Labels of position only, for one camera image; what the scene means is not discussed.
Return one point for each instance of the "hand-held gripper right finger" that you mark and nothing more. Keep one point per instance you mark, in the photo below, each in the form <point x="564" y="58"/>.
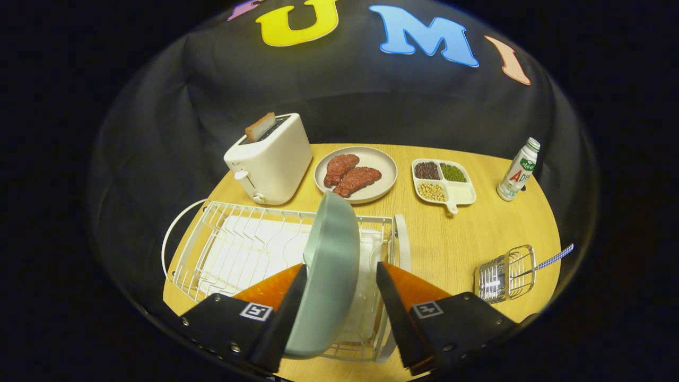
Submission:
<point x="398" y="318"/>

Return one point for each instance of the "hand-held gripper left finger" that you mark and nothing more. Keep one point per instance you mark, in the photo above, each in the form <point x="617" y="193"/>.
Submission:
<point x="281" y="329"/>

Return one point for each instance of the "pale green plate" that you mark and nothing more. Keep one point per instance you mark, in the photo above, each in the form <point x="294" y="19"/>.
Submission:
<point x="329" y="276"/>

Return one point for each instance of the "white divided dish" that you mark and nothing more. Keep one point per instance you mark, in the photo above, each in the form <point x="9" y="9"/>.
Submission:
<point x="461" y="193"/>

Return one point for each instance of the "beige round plate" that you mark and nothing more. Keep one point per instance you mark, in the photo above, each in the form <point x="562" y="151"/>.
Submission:
<point x="379" y="159"/>

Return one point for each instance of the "white drip tray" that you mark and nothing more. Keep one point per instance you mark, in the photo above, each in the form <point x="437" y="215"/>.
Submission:
<point x="238" y="254"/>

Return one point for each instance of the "pile of yellow soybeans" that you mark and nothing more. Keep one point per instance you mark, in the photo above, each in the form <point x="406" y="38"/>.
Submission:
<point x="431" y="191"/>

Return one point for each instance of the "red meat piece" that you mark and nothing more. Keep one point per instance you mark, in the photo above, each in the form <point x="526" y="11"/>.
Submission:
<point x="339" y="168"/>
<point x="358" y="180"/>

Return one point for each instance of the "pile of dark beans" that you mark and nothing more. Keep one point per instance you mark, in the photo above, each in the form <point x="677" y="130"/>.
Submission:
<point x="427" y="170"/>

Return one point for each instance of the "pile of green beans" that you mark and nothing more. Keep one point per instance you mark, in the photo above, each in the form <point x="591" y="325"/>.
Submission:
<point x="453" y="172"/>

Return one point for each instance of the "white toaster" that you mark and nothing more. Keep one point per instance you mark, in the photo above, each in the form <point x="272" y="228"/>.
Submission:
<point x="276" y="164"/>

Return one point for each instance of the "white green label bottle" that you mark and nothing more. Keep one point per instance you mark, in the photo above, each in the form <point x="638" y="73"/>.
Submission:
<point x="517" y="172"/>

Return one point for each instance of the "toast slice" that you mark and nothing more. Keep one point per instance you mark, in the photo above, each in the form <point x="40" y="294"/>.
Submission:
<point x="260" y="127"/>

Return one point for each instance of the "black backdrop cloth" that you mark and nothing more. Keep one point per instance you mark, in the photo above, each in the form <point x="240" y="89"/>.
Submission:
<point x="185" y="106"/>

